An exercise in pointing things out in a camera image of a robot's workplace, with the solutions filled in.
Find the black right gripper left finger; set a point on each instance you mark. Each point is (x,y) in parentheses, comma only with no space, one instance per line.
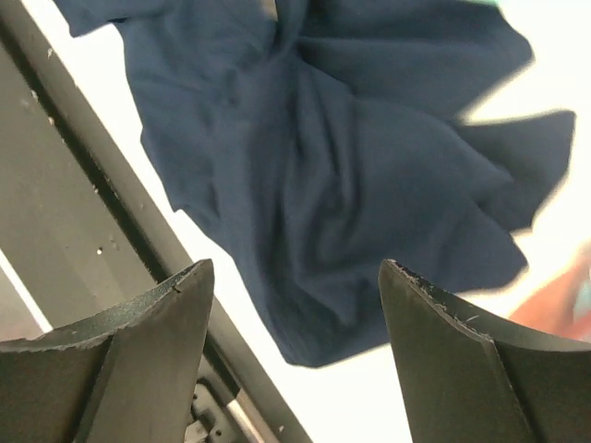
(126,374)

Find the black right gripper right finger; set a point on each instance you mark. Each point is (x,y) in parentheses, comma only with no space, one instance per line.
(467,375)

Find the navy blue t-shirt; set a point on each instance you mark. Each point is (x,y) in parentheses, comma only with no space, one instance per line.
(314,144)

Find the green hanger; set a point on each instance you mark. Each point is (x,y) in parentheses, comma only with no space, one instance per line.
(487,2)

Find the pink translucent plastic basket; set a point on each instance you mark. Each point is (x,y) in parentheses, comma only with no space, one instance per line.
(562,306)

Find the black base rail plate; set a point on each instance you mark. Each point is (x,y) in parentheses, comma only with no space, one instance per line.
(80,234)

